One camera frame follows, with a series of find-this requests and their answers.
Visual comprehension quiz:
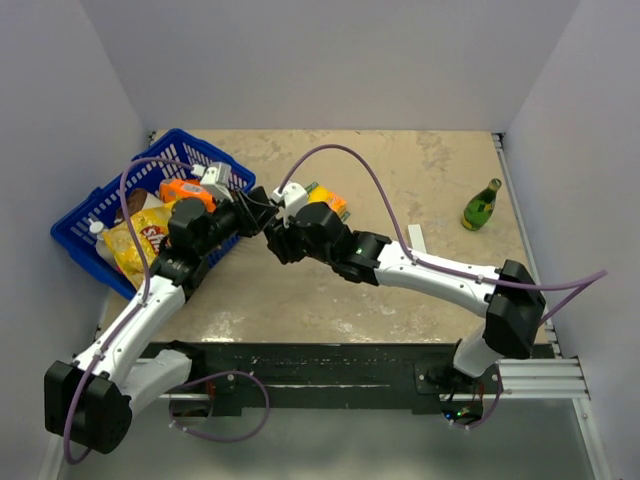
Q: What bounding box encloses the yellow chips bag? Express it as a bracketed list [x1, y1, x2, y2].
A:
[103, 201, 175, 289]

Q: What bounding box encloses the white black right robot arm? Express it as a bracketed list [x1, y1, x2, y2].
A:
[265, 203, 546, 393]

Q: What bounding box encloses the orange yellow battery pack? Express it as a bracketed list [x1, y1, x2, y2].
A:
[306, 182, 350, 220]

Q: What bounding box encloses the white plastic bottle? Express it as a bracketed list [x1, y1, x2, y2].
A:
[89, 219, 120, 272]

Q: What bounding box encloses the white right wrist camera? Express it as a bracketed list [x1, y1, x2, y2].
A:
[270, 181, 309, 228]

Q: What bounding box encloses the orange carton box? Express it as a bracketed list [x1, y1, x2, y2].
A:
[159, 178, 216, 212]

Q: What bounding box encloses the green glass bottle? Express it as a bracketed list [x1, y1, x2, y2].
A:
[461, 178, 502, 231]

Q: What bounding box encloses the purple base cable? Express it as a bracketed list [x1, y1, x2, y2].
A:
[168, 369, 272, 444]
[448, 369, 503, 431]

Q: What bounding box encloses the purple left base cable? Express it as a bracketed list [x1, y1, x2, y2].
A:
[168, 369, 272, 444]

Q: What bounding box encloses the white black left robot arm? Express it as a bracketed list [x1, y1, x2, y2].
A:
[44, 187, 278, 454]

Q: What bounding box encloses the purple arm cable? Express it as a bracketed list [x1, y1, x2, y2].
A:
[279, 144, 609, 326]
[62, 157, 199, 465]

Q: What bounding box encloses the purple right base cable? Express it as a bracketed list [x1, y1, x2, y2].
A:
[448, 369, 503, 431]

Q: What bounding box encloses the aluminium frame rail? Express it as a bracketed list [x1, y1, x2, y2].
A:
[497, 320, 590, 400]

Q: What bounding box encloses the blue plastic basket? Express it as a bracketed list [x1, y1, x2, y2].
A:
[50, 129, 256, 300]

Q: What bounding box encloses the brown white package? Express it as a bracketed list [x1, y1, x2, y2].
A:
[126, 188, 163, 216]

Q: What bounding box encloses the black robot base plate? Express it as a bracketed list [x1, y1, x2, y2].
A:
[144, 340, 504, 417]

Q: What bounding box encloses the white remote control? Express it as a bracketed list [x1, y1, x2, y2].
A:
[407, 224, 427, 253]

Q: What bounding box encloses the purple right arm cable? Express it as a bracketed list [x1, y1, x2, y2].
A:
[279, 144, 609, 326]

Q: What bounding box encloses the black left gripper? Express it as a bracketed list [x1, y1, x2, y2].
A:
[196, 187, 276, 256]

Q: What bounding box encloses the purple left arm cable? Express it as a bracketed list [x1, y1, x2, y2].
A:
[62, 157, 199, 465]

